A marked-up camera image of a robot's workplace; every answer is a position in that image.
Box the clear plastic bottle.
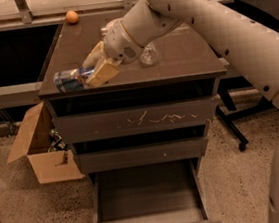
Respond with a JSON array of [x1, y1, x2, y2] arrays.
[[139, 43, 158, 66]]

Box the blue silver redbull can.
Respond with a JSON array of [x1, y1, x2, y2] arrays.
[[53, 68, 94, 93]]

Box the grey top drawer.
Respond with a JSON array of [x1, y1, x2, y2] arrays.
[[53, 96, 219, 144]]

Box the grey drawer cabinet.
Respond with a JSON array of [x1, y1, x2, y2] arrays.
[[29, 0, 246, 223]]

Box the orange fruit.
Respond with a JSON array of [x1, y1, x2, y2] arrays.
[[65, 10, 79, 25]]

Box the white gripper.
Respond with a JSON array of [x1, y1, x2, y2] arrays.
[[82, 18, 144, 87]]

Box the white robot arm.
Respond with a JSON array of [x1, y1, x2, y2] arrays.
[[83, 0, 279, 223]]

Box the grey open bottom drawer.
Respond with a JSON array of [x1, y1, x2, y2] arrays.
[[90, 160, 222, 223]]

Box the grey middle drawer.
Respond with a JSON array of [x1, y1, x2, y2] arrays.
[[73, 137, 208, 174]]

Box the open cardboard box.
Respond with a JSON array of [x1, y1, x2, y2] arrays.
[[7, 102, 85, 184]]

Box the black rolling stand base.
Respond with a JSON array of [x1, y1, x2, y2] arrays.
[[216, 88, 274, 152]]

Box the items inside cardboard box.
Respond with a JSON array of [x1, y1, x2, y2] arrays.
[[48, 128, 68, 152]]

